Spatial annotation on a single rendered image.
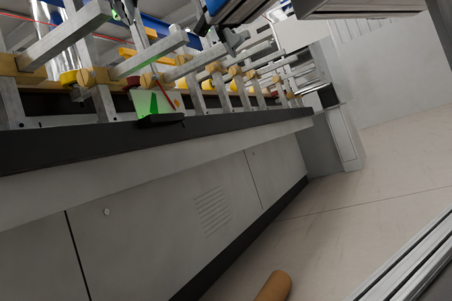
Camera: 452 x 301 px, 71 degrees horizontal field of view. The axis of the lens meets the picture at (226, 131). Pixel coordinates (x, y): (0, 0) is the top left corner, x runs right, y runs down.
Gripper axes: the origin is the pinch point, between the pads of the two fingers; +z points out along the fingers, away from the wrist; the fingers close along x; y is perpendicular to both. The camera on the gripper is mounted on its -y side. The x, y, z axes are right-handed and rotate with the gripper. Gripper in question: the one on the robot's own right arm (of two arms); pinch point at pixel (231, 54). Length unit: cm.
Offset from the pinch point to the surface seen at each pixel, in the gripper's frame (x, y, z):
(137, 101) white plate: -18.3, -26.5, 5.3
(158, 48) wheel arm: -26.5, -7.8, -1.7
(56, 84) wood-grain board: -29, -45, -8
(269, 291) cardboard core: -2, -14, 74
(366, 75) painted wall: 853, 13, -54
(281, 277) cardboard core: 8, -13, 75
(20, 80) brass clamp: -50, -29, -1
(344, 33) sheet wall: 853, 2, -184
